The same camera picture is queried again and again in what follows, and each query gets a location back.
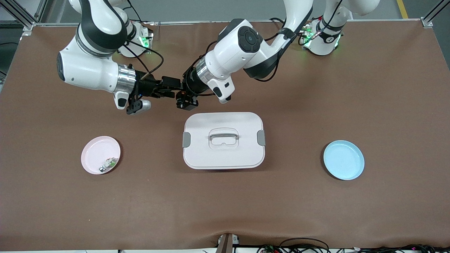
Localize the pink storage box white lid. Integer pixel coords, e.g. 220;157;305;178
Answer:
182;112;266;170

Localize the pink round plate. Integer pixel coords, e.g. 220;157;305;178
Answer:
81;136;121;175

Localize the brown table edge clamp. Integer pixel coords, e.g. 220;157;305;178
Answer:
216;233;239;253

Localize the light blue round plate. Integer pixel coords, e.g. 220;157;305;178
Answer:
323;140;365;181

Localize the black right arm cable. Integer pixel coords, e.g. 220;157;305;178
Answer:
121;39;165;80

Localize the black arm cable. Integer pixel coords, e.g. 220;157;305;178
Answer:
121;39;165;80
190;18;317;83

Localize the silver rear table rail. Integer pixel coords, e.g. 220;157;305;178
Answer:
33;19;422;27

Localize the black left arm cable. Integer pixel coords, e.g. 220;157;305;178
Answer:
190;18;317;83

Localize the green and white switch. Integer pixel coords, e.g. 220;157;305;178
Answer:
99;158;118;173

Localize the aluminium frame post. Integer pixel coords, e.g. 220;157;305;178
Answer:
421;0;450;28
0;0;48;35

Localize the tangled cable bundle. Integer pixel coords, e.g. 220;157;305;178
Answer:
257;237;450;253

